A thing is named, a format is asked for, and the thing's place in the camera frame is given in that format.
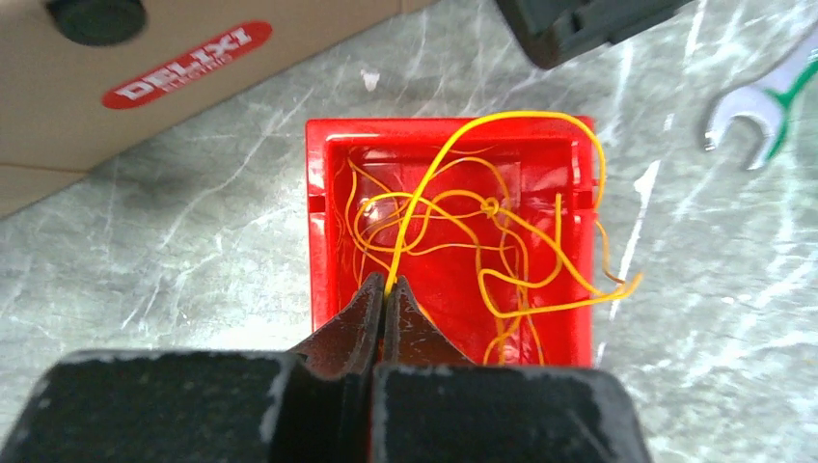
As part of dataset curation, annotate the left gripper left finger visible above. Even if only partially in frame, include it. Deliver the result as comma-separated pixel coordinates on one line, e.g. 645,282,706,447
1,273,384,462

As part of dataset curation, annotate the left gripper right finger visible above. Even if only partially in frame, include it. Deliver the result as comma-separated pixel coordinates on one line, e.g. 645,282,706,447
370,279,652,462

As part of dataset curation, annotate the yellow cable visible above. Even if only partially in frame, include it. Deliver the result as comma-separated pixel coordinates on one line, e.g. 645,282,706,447
343,110,644,367

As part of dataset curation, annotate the left red plastic bin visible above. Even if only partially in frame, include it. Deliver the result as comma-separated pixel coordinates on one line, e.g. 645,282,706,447
305,116,596,367

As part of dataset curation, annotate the tan plastic toolbox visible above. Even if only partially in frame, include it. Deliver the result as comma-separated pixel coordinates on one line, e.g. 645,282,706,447
1,1,424,216

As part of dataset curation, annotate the silver open-end wrench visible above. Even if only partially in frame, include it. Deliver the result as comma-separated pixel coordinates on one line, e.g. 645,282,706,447
703,25,817,171

